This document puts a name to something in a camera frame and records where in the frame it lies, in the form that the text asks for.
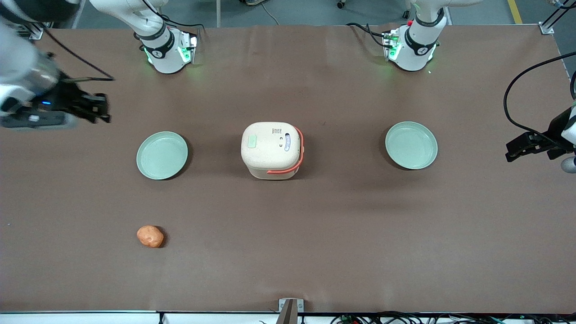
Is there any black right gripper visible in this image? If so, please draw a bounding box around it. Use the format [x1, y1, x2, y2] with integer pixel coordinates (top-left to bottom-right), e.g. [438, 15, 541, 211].
[45, 79, 112, 124]

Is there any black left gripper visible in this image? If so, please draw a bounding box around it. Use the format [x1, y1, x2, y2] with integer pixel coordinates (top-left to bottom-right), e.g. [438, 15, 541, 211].
[505, 107, 576, 163]

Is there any beige rice cooker orange handle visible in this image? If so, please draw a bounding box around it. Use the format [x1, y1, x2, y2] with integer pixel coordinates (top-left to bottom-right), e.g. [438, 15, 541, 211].
[241, 121, 305, 180]

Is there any pale green round plate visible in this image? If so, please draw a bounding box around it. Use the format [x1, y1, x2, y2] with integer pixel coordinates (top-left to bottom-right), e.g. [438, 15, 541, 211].
[136, 131, 189, 180]
[385, 121, 438, 170]

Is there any orange potato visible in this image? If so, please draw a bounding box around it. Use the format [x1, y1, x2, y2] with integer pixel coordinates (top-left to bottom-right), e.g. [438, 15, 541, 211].
[136, 225, 164, 248]

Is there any brown table cover sheet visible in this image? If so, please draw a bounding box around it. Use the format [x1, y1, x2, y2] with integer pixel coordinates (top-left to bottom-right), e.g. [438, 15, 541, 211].
[0, 25, 576, 314]

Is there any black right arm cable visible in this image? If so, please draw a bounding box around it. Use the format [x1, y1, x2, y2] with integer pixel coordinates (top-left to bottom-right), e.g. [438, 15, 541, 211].
[41, 25, 116, 82]

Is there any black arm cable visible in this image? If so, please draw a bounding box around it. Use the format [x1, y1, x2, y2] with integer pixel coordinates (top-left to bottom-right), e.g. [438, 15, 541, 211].
[504, 52, 576, 135]
[41, 25, 116, 82]

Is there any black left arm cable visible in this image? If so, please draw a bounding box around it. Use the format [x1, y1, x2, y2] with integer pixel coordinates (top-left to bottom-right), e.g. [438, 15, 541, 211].
[504, 52, 576, 135]

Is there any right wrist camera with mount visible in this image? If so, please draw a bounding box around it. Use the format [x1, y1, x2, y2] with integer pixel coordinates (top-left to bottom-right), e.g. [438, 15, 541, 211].
[0, 109, 76, 130]

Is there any aluminium frame profile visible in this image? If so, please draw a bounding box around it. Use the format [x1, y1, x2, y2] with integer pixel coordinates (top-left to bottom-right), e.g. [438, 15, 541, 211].
[539, 0, 576, 35]

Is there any grey metal camera mount bracket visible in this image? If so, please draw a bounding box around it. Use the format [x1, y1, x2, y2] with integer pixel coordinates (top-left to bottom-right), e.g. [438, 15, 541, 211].
[278, 298, 304, 324]

